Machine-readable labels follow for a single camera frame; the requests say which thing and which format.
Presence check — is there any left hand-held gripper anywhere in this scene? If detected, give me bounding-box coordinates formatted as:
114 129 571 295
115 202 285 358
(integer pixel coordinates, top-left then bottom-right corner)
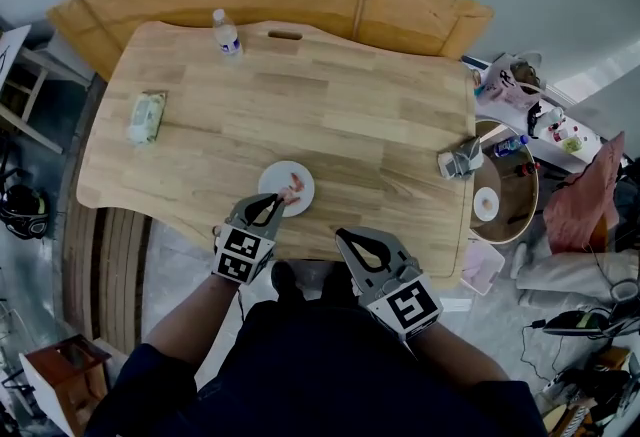
212 193 289 286

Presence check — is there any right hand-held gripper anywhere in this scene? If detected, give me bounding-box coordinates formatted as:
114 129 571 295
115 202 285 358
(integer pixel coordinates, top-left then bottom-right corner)
334 226 444 342

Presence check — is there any white round plate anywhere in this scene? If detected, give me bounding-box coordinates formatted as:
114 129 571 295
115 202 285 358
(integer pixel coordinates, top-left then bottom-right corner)
257 160 316 219

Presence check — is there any person's left forearm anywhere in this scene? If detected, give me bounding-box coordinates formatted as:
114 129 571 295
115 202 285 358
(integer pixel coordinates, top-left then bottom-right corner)
141 269 242 367

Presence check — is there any person's right forearm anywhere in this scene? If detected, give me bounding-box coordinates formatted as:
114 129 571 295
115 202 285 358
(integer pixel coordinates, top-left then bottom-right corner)
412 322 507 387

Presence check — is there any person's black right shoe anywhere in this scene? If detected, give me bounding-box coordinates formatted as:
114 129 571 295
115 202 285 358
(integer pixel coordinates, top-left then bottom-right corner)
319 261 362 308

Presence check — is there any person's black shoe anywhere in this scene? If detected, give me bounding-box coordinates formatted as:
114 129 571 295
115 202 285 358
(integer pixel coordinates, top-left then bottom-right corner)
269 260 307 307
319 261 362 308

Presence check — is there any person's black left shoe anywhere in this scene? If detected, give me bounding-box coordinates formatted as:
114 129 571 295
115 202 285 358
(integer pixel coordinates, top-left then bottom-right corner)
269 260 307 307

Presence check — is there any person's dark blue clothing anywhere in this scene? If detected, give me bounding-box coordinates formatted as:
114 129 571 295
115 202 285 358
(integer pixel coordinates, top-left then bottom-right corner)
83 298 548 437

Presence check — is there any grey folded cloth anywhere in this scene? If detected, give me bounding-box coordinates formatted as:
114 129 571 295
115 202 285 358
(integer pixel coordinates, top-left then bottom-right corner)
436 135 485 181

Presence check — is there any green wet wipes pack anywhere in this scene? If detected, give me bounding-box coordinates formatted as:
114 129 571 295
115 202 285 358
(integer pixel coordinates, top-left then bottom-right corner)
125 90 168 147

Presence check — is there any round wooden stool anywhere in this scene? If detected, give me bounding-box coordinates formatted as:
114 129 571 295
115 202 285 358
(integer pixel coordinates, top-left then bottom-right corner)
468 118 541 246

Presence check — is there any blue label plastic bottle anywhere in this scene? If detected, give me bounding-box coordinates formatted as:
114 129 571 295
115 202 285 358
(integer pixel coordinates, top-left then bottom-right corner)
493 134 530 160

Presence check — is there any clear plastic water bottle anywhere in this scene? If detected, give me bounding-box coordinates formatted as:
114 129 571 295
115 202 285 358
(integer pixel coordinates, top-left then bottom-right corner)
211 8 245 60

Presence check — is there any pink printed bag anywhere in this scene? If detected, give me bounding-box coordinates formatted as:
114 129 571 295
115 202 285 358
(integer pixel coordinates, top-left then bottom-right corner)
480 52 545 112

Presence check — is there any pink cloth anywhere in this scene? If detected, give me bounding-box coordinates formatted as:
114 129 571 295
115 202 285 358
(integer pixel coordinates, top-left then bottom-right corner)
542 130 627 255

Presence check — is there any black electric iron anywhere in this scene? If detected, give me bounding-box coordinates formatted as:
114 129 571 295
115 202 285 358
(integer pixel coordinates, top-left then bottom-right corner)
541 308 619 339

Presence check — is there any black helmet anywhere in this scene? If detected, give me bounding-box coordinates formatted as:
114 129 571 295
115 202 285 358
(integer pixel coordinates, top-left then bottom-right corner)
0 183 52 242

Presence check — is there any red-brown wooden stool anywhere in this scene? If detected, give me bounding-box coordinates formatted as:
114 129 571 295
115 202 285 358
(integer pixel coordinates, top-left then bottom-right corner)
23 333 113 434

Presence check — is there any light wooden chair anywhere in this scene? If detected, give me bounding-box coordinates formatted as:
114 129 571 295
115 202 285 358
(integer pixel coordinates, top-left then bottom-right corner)
0 23 97 157

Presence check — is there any black cable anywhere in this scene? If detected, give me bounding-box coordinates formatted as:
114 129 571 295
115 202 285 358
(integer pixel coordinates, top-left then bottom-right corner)
521 318 564 384

